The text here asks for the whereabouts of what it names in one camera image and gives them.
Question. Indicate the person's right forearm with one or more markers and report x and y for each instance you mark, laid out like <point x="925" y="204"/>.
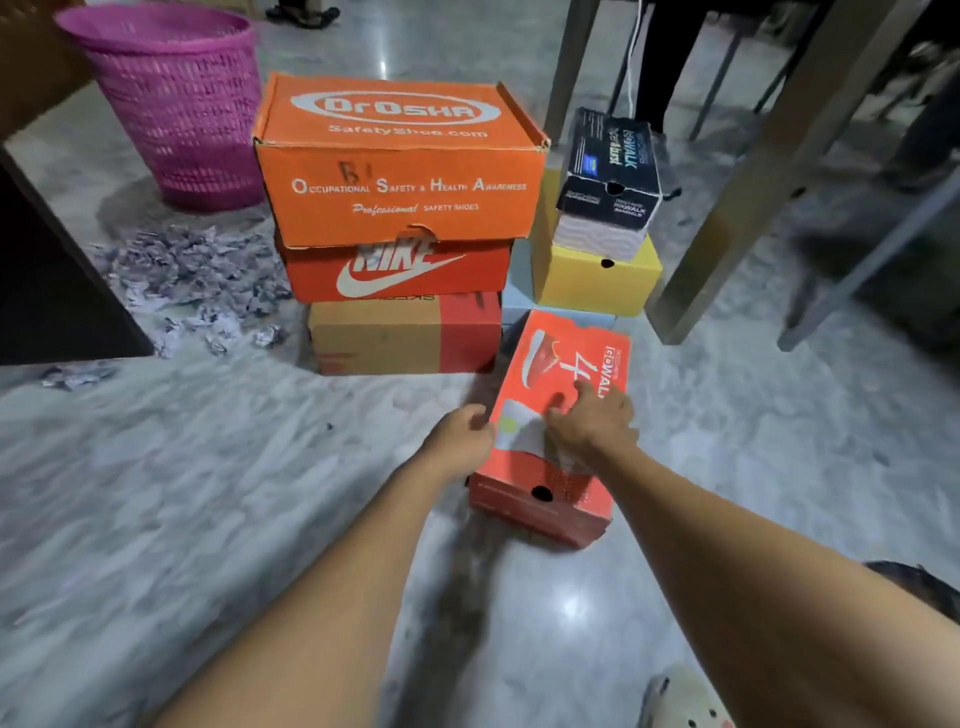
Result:
<point x="750" y="600"/>

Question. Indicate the pile of paper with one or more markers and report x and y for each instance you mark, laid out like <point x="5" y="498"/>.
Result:
<point x="187" y="270"/>

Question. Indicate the brown wooden room door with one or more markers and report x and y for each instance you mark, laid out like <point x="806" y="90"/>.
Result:
<point x="30" y="67"/>

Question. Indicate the person's dark trousers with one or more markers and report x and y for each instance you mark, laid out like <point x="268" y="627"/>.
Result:
<point x="922" y="589"/>

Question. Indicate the black Gowalk hyper burst box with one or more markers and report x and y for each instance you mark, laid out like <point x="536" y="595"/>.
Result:
<point x="607" y="150"/>

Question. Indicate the pink plastic waste basket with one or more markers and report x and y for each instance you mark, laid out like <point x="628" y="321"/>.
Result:
<point x="187" y="120"/>

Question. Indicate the wooden table leg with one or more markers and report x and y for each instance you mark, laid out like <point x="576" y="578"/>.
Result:
<point x="780" y="187"/>

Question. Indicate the red shoe box white tick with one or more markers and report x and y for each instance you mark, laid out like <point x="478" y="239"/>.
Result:
<point x="315" y="277"/>

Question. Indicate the person's right hand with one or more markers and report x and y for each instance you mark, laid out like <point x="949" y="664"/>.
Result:
<point x="600" y="431"/>

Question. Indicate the person's left forearm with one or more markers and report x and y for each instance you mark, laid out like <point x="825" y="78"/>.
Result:
<point x="322" y="622"/>

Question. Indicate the yellow shoe box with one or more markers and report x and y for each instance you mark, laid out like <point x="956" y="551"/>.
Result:
<point x="585" y="289"/>

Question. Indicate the tan and red Skechers box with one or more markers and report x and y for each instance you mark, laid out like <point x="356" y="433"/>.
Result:
<point x="375" y="337"/>

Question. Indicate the orange Dr Osha box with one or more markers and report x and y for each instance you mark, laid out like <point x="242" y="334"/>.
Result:
<point x="397" y="180"/>

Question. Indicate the orange-red shoe box sneaker print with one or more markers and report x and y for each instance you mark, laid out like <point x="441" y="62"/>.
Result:
<point x="525" y="517"/>

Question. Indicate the person's left hand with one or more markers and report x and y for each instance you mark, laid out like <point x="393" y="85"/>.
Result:
<point x="457" y="446"/>

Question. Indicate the dark wooden cabinet door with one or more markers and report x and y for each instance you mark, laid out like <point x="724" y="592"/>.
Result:
<point x="52" y="300"/>

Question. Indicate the grey metal chair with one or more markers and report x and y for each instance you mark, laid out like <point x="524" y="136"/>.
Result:
<point x="847" y="285"/>

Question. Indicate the white patterned slipper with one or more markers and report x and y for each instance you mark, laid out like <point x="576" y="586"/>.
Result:
<point x="686" y="709"/>

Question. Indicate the light blue shoe box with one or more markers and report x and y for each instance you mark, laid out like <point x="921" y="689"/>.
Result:
<point x="517" y="304"/>

